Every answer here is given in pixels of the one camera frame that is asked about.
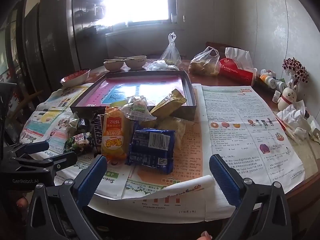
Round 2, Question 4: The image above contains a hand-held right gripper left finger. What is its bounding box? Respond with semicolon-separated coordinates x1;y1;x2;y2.
26;154;108;240

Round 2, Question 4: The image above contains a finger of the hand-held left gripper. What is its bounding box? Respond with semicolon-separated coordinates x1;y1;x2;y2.
10;141;50;158
15;151;78;174

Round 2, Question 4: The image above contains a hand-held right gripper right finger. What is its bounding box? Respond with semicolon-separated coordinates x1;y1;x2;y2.
209;154;293;240

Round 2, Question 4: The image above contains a green patterned snack packet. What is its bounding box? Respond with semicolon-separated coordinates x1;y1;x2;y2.
64;131;94;155

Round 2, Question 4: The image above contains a brown chocolate bar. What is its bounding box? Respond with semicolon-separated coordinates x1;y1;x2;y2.
90;114;105;153

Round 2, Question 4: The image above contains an orange rice cracker packet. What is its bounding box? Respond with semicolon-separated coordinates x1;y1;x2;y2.
101;106;132;162

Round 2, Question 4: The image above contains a blue biscuit packet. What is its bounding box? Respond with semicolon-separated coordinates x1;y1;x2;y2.
126;122;177;175

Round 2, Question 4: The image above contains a clear packet brown snack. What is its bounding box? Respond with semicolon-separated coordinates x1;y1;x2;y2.
140;117;187;143

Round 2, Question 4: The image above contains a yellow green snack packet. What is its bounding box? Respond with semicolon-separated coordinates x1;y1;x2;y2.
108;99;129;108

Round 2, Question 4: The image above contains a clear packet green label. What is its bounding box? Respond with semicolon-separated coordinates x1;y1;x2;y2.
122;95;157;122

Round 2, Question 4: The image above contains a gold foil snack packet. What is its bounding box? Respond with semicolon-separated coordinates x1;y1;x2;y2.
149;89;188;117

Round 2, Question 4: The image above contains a dark cardboard box pink inside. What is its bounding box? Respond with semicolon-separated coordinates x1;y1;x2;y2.
70;70;197;122

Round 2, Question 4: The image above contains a colourful newspaper sheet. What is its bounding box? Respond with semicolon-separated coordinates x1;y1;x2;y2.
19;83;130;200

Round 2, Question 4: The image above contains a wooden chair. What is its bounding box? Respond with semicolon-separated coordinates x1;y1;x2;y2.
17;90;43;115
205;42;242;55

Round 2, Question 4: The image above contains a white chart newspaper sheet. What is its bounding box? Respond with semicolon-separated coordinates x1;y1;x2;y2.
86;174;253;222

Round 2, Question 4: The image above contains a white exam newspaper sheet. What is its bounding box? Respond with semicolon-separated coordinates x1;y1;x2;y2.
197;84;306;188

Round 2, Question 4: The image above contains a red patterned bowl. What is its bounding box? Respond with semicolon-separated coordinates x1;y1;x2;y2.
60;68;91;87

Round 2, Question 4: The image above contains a crumpled white tissue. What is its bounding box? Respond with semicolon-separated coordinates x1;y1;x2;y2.
276;100;309;140

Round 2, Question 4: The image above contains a white bunny figurine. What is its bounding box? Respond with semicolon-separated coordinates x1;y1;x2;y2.
277;81;300;112

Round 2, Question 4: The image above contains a glass door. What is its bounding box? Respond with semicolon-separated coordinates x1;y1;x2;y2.
0;7;25;85

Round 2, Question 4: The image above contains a red tissue pack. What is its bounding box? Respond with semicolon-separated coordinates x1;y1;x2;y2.
217;47;258;87

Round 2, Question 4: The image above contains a grey refrigerator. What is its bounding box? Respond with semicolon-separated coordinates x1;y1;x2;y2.
24;0;83;95

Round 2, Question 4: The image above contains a white labelled bottle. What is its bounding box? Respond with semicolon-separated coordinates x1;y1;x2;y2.
274;81;288;92

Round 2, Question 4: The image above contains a white bottle orange cap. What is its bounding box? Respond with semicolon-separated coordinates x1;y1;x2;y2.
259;74;275;85

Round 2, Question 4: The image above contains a beige ceramic bowl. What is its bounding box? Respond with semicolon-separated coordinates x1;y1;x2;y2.
103;59;125;71
125;56;147;70

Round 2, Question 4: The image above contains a plastic bag yellow food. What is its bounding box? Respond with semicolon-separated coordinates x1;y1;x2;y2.
189;46;222;77

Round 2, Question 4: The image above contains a crumpled white plastic bag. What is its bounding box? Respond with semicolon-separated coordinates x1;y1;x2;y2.
145;60;179;72

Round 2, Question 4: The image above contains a dark red flower ornament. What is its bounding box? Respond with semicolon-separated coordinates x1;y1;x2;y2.
282;57;309;83

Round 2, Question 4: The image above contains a knotted clear plastic bag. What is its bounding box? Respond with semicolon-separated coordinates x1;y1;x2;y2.
159;32;182;67

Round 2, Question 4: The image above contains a window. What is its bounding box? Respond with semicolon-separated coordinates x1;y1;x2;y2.
100;0;175;27

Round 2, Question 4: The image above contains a wire storage rack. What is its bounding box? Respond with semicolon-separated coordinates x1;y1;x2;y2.
72;0;108;33

